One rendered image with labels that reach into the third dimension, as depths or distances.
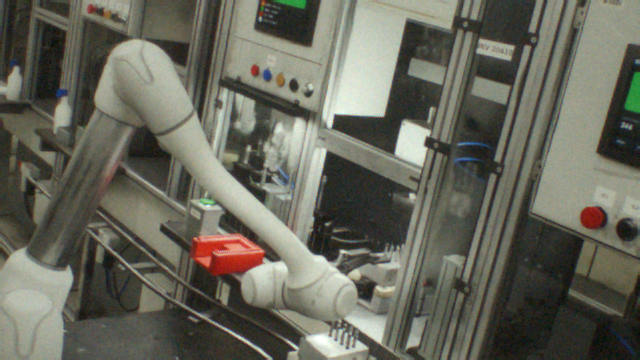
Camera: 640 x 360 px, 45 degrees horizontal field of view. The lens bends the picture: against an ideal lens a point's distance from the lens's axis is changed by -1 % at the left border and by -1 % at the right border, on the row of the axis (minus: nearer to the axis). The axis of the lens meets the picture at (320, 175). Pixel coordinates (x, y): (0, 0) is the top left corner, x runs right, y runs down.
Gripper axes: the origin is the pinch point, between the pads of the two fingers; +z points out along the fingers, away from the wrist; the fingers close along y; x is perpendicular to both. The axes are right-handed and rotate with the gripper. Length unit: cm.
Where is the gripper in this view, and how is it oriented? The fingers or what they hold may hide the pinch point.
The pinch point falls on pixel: (376, 269)
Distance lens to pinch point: 204.8
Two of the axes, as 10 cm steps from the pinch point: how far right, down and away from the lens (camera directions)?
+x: -6.2, -3.3, 7.1
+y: 2.0, -9.4, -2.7
